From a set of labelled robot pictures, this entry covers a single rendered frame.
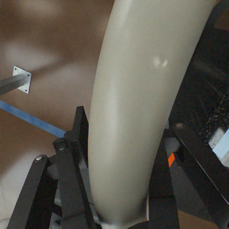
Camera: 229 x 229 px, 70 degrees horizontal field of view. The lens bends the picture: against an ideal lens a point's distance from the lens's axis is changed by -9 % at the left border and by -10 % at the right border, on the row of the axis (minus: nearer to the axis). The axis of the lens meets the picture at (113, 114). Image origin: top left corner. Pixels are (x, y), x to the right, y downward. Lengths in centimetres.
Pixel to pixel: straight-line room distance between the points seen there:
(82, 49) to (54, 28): 28
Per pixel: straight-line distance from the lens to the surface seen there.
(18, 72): 175
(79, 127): 16
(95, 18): 134
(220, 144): 58
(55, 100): 160
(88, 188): 97
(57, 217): 94
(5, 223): 93
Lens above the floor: 126
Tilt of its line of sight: 62 degrees down
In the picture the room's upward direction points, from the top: 149 degrees counter-clockwise
